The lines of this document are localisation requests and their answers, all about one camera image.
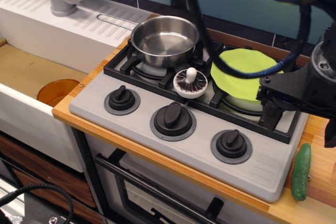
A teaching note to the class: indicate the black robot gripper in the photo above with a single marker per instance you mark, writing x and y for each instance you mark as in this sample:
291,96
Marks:
310,89

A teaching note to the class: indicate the green toy pickle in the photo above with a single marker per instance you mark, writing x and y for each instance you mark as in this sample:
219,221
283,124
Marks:
300,173

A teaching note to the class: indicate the lime green plastic plate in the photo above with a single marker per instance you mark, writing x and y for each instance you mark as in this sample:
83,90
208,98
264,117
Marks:
244,60

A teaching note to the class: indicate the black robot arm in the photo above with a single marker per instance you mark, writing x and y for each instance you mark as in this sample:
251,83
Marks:
328,6

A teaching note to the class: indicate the black right stove knob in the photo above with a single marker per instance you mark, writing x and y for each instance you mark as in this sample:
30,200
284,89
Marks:
231,147

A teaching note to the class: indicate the black stove knob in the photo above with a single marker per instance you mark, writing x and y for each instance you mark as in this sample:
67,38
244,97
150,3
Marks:
173,122
122,101
231,147

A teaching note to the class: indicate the white toy mushroom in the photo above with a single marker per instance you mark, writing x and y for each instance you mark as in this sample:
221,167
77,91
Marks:
190,83

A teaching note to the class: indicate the grey toy stove top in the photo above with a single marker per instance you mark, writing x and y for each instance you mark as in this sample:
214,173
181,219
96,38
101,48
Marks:
212,134

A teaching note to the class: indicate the black middle stove knob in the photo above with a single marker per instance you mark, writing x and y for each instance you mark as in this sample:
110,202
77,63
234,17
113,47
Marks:
173,122

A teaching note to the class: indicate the stainless steel pot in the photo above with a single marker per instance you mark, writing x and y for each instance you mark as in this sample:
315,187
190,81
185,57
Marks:
160,42

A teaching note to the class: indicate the black left stove knob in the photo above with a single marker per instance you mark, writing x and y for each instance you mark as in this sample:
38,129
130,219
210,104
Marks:
122,101

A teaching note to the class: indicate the black right burner grate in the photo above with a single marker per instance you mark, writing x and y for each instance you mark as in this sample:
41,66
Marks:
245,113

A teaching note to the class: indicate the black burner grate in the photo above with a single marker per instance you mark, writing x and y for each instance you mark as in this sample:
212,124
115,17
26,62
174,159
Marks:
245,113
128,68

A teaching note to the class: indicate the black left burner grate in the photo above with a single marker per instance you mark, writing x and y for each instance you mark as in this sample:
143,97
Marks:
128,68

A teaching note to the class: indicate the white toy sink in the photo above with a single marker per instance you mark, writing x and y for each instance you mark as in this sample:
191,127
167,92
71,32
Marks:
39,48

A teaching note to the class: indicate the wooden drawer fronts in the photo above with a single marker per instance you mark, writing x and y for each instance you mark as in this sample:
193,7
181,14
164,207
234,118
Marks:
28,166

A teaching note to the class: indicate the oven door with black handle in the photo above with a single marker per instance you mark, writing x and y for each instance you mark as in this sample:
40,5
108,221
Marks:
145,193

